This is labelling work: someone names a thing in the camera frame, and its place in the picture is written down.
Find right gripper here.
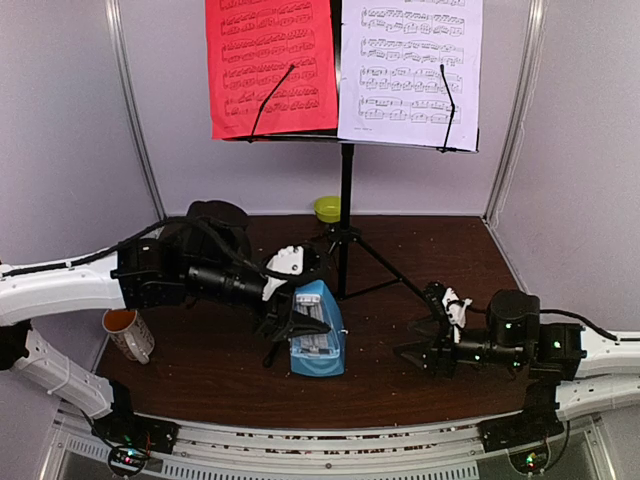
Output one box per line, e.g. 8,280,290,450
393,315,526,382

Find blue metronome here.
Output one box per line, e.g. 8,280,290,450
289,280,347,378

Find black music stand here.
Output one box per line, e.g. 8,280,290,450
219,0,482,370

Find white sheet music paper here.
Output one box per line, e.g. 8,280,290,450
337,0,484,152

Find red sheet music paper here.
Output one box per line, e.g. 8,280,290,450
205,0,338,140

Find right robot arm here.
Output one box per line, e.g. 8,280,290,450
394,283,639,442

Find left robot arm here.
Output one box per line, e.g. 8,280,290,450
1,200,332,444

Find green plastic bowl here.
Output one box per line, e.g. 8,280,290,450
313,196,341,224

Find white patterned mug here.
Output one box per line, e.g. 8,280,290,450
102,310,155,365

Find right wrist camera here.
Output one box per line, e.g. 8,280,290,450
441,287,473,344

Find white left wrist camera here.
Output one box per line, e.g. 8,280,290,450
262,246,304,302

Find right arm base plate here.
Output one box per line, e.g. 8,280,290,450
478,412,571,478

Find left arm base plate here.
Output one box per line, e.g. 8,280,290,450
82,406,180,479

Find right aluminium corner post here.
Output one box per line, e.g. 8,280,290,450
484,0,549,230

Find aluminium corner post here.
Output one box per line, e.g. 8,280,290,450
484,0,549,230
105,0,167,219

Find left aluminium corner post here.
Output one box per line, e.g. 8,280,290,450
105,0,167,219

